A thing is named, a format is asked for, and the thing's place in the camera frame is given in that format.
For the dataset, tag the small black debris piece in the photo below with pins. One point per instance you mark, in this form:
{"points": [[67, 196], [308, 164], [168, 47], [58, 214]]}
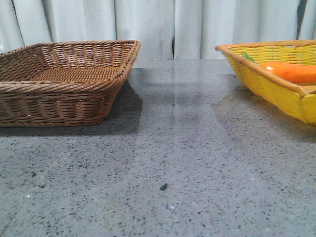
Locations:
{"points": [[163, 187]]}

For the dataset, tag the white curtain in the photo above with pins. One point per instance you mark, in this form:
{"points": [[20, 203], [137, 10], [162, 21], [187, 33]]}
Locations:
{"points": [[166, 29]]}

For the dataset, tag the brown wicker basket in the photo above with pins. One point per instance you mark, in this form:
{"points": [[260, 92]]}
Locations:
{"points": [[71, 83]]}

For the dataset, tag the yellow woven basket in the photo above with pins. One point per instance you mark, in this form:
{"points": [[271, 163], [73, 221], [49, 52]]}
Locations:
{"points": [[296, 100]]}

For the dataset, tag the orange toy carrot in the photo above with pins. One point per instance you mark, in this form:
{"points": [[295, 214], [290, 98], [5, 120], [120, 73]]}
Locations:
{"points": [[294, 73]]}

